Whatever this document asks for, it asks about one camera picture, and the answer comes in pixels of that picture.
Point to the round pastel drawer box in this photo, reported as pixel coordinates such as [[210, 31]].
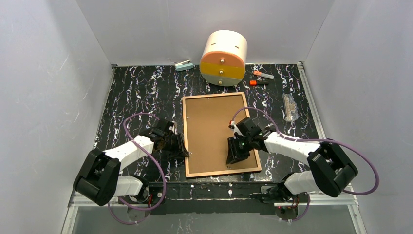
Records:
[[223, 61]]

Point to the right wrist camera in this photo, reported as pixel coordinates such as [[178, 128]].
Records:
[[234, 128]]

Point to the clear bag of clips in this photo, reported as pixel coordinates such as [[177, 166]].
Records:
[[290, 107]]

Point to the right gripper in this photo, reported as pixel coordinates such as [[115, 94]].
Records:
[[238, 146]]

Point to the teal white stapler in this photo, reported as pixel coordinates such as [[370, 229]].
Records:
[[185, 65]]

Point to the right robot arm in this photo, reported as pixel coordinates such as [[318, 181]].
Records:
[[330, 169]]

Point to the orange capped black marker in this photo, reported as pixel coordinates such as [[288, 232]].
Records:
[[258, 82]]

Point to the orange capped grey marker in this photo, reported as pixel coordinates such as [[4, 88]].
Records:
[[263, 75]]

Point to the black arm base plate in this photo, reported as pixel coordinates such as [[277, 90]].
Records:
[[229, 197]]

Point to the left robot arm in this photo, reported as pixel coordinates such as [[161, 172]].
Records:
[[100, 177]]

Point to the brown cardboard backing board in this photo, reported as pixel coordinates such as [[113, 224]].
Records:
[[213, 132]]

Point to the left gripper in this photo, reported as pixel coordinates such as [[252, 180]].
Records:
[[171, 141]]

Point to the wooden picture frame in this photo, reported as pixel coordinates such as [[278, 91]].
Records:
[[222, 172]]

